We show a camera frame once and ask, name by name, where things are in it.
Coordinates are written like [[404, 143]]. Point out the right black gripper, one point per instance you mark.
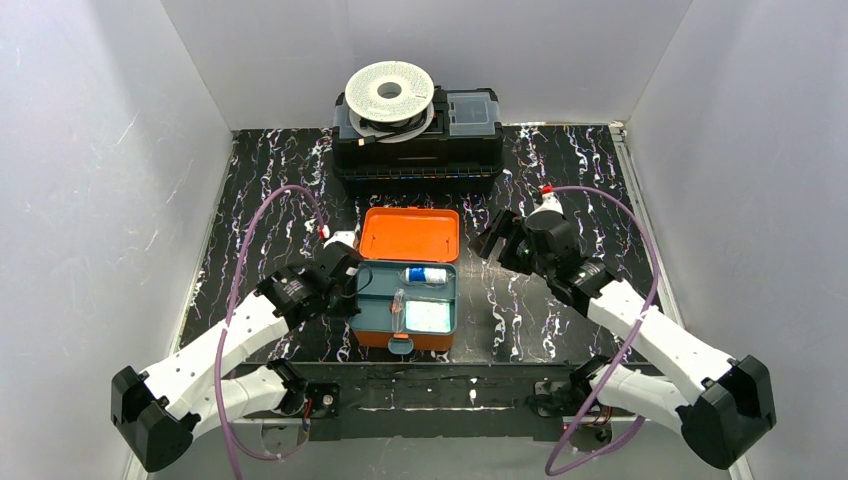
[[506, 240]]

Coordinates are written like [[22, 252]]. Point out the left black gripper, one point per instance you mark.
[[348, 291]]

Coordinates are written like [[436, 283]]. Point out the orange medicine box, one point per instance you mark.
[[409, 235]]

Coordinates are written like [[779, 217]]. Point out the teal divided tray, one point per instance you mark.
[[377, 283]]

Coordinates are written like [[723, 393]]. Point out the small blue capped bottle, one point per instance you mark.
[[425, 275]]

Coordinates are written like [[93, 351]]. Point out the teal bandage packet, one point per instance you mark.
[[428, 316]]

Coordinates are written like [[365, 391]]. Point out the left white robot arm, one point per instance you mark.
[[160, 410]]

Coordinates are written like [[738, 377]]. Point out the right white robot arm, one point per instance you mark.
[[720, 405]]

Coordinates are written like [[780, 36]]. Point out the black plastic toolbox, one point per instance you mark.
[[454, 146]]

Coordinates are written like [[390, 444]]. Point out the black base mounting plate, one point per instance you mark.
[[363, 400]]

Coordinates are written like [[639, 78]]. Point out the white filament spool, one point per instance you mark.
[[390, 102]]

